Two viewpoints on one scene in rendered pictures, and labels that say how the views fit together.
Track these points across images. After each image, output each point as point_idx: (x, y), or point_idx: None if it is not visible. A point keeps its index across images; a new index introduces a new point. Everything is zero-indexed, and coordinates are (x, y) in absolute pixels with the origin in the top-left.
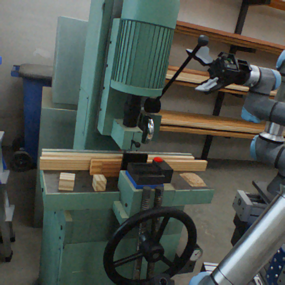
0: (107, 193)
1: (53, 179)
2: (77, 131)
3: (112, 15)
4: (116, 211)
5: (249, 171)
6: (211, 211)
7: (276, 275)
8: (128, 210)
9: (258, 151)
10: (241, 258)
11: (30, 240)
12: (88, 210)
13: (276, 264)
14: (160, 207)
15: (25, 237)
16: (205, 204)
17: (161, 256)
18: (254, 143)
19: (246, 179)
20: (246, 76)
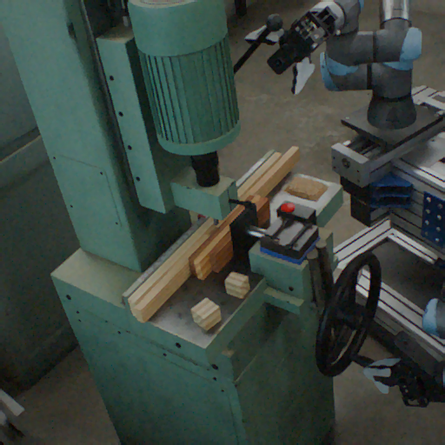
0: (255, 290)
1: (179, 323)
2: (83, 221)
3: (92, 35)
4: (278, 302)
5: (235, 46)
6: (242, 164)
7: (439, 228)
8: (299, 292)
9: (336, 80)
10: None
11: (48, 410)
12: (245, 325)
13: (432, 215)
14: (348, 268)
15: (34, 413)
16: (225, 158)
17: (364, 315)
18: (327, 71)
19: (244, 66)
20: (333, 28)
